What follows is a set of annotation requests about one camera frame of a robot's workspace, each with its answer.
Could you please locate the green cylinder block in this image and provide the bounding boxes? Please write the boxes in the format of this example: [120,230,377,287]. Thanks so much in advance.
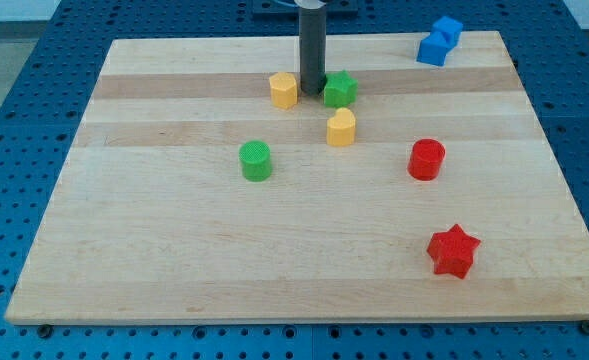
[239,140,272,182]

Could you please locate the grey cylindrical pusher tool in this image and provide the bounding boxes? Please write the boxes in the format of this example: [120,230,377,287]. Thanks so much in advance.
[295,0,327,96]

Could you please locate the blue triangle block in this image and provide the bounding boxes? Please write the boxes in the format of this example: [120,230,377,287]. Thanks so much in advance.
[416,31,452,67]

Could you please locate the blue cube block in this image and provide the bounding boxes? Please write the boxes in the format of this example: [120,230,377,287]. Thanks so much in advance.
[431,16,463,48]

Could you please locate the green star block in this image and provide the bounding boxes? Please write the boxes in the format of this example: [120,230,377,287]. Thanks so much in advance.
[323,70,358,108]

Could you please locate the red cylinder block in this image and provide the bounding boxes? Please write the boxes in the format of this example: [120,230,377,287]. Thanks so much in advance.
[407,138,446,181]

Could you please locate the yellow hexagon block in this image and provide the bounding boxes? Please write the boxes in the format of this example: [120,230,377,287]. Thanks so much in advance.
[269,72,298,109]

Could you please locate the yellow heart block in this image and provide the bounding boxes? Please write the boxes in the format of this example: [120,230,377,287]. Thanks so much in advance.
[326,108,356,147]

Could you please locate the light wooden board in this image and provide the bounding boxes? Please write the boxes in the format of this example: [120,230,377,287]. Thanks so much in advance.
[5,31,589,325]

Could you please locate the red star block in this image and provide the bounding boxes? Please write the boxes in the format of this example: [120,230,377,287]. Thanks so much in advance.
[427,224,481,279]

